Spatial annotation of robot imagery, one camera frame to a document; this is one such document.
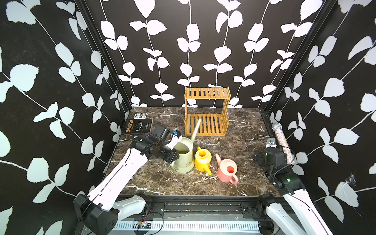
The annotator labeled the black book with gold text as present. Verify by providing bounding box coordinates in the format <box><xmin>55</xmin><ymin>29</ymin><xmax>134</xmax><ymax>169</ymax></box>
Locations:
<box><xmin>122</xmin><ymin>118</ymin><xmax>153</xmax><ymax>136</ymax></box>

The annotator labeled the small black white card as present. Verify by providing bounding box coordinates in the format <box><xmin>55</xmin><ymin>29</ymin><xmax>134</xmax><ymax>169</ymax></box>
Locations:
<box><xmin>134</xmin><ymin>112</ymin><xmax>147</xmax><ymax>119</ymax></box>

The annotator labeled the yellow plastic watering can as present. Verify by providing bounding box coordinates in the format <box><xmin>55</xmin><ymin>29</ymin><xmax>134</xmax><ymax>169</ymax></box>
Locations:
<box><xmin>195</xmin><ymin>147</ymin><xmax>212</xmax><ymax>175</ymax></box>

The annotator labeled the rhinestone silver microphone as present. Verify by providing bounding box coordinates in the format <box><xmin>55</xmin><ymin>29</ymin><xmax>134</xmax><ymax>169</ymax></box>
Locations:
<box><xmin>272</xmin><ymin>122</ymin><xmax>295</xmax><ymax>165</ymax></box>

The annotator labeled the small circuit board with wires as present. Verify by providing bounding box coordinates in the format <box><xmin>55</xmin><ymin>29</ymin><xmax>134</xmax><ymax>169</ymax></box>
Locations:
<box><xmin>137</xmin><ymin>221</ymin><xmax>152</xmax><ymax>230</ymax></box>

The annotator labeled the pink plastic watering can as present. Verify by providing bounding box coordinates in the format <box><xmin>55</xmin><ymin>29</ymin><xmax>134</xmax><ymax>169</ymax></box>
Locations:
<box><xmin>215</xmin><ymin>154</ymin><xmax>239</xmax><ymax>185</ymax></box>

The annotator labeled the white perforated rail strip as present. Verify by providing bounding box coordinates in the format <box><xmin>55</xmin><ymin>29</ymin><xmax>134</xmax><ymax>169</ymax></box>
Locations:
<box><xmin>113</xmin><ymin>221</ymin><xmax>259</xmax><ymax>233</ymax></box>

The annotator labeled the black front mounting rail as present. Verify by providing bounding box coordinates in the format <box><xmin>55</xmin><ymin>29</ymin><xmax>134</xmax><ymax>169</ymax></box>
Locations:
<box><xmin>117</xmin><ymin>194</ymin><xmax>294</xmax><ymax>219</ymax></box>

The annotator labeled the wooden slatted two-tier shelf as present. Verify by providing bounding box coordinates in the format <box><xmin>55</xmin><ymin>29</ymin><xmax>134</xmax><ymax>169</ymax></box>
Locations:
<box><xmin>184</xmin><ymin>87</ymin><xmax>231</xmax><ymax>136</ymax></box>

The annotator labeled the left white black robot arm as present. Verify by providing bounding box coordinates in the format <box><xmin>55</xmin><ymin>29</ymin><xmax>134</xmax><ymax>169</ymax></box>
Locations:
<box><xmin>73</xmin><ymin>124</ymin><xmax>183</xmax><ymax>235</ymax></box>

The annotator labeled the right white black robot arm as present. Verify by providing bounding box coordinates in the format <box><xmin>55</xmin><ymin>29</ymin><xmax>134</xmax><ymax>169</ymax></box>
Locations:
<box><xmin>254</xmin><ymin>146</ymin><xmax>332</xmax><ymax>235</ymax></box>

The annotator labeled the green metal watering can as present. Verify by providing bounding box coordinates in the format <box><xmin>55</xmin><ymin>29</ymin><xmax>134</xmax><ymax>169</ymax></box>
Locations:
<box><xmin>170</xmin><ymin>119</ymin><xmax>201</xmax><ymax>173</ymax></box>

